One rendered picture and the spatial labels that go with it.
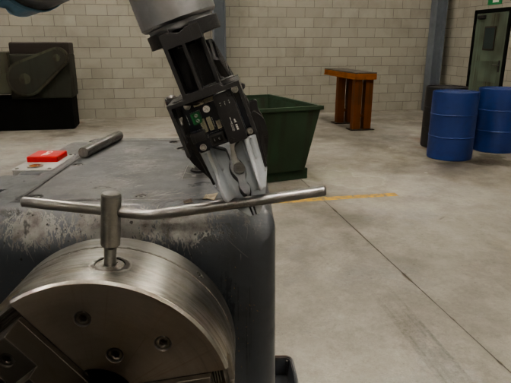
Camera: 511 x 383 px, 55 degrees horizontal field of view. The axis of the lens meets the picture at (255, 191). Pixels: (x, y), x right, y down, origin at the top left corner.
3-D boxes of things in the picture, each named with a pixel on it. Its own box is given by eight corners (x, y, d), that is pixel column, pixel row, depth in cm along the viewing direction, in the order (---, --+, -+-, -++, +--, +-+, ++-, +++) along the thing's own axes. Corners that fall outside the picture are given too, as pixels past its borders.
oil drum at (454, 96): (417, 153, 684) (423, 89, 659) (455, 151, 695) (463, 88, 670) (440, 163, 629) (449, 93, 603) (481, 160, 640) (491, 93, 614)
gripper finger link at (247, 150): (257, 229, 50) (225, 148, 47) (255, 210, 56) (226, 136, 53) (286, 219, 50) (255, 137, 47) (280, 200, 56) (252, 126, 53)
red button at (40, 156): (39, 159, 101) (38, 150, 101) (68, 159, 102) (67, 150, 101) (26, 166, 96) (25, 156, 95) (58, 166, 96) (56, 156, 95)
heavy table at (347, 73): (321, 118, 1009) (323, 68, 979) (341, 117, 1017) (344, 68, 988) (350, 131, 858) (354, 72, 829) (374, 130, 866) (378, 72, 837)
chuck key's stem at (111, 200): (96, 289, 56) (97, 194, 52) (103, 281, 58) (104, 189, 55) (115, 292, 56) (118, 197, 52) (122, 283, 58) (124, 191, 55)
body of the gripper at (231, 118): (187, 166, 46) (134, 40, 42) (194, 146, 54) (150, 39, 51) (263, 139, 46) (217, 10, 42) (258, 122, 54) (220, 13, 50)
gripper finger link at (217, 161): (226, 239, 51) (195, 159, 48) (227, 219, 56) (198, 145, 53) (255, 230, 50) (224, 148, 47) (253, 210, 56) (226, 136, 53)
